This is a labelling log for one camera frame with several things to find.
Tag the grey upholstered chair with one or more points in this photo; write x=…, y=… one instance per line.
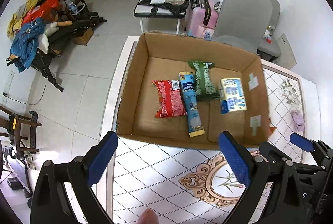
x=242, y=23

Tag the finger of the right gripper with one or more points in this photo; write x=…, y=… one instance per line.
x=320, y=151

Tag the beige flat board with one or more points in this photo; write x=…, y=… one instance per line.
x=287, y=57

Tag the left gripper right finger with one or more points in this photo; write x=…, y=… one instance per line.
x=284, y=205

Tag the dark wooden chair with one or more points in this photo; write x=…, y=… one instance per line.
x=22, y=145

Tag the clothes pile on rack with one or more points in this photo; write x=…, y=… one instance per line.
x=40, y=29

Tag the floral patterned table mat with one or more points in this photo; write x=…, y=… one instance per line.
x=184, y=185

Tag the pink paper bag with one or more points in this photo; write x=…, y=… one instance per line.
x=205, y=32

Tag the blue stick pouch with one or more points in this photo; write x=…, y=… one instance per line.
x=189, y=97

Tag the small brown cardboard box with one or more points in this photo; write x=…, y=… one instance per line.
x=83, y=37

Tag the yellow blue milk carton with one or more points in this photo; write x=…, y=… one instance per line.
x=231, y=95

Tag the fingertip at bottom edge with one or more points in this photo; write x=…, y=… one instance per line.
x=148, y=217

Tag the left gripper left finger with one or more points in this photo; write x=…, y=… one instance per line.
x=50, y=202

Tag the pink suitcase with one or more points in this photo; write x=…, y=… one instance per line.
x=200, y=13

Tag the red snack bag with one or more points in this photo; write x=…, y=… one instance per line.
x=170, y=100

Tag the dark green snack bag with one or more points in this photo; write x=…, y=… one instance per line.
x=204, y=88

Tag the lilac towel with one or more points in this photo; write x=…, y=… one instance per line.
x=298, y=120

